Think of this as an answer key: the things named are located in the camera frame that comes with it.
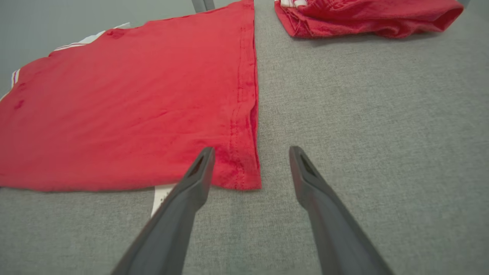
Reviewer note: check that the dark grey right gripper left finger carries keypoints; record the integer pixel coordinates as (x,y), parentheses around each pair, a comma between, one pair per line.
(172,229)

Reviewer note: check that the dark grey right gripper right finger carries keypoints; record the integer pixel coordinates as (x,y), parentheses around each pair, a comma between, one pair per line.
(336,229)

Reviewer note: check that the red jersey with black number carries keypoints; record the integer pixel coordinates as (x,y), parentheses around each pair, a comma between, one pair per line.
(133,107)

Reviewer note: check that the red shorts with white stripes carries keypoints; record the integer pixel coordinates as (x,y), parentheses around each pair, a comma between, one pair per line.
(363,19)

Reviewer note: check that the grey fabric sofa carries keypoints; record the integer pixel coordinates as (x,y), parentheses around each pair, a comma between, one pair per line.
(363,133)

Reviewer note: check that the grey metal frame post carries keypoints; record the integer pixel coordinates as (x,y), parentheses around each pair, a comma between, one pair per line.
(202,4)

